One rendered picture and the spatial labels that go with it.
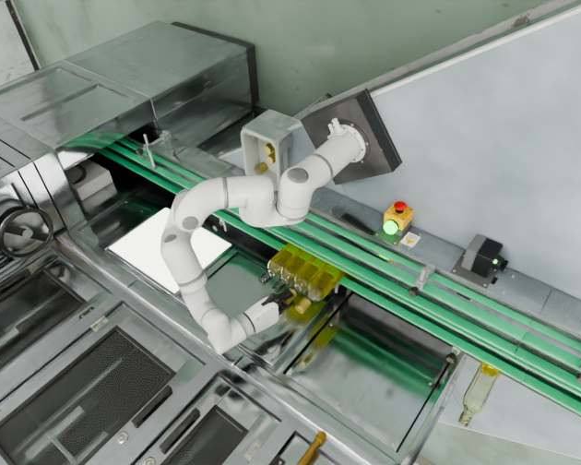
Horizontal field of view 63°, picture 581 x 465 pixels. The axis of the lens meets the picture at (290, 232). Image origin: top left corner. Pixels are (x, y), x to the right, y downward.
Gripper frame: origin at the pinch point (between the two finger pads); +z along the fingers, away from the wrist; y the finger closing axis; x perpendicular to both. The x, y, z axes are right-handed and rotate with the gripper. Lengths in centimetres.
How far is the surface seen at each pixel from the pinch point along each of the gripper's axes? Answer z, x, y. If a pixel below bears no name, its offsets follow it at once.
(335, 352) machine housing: 6.3, -18.2, -15.9
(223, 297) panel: -12.1, 23.2, -13.3
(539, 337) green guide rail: 40, -61, 15
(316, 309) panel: 10.9, -2.7, -12.0
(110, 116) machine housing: -10, 111, 20
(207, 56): 52, 136, 20
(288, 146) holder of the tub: 29, 37, 28
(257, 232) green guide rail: 12.0, 35.0, -3.9
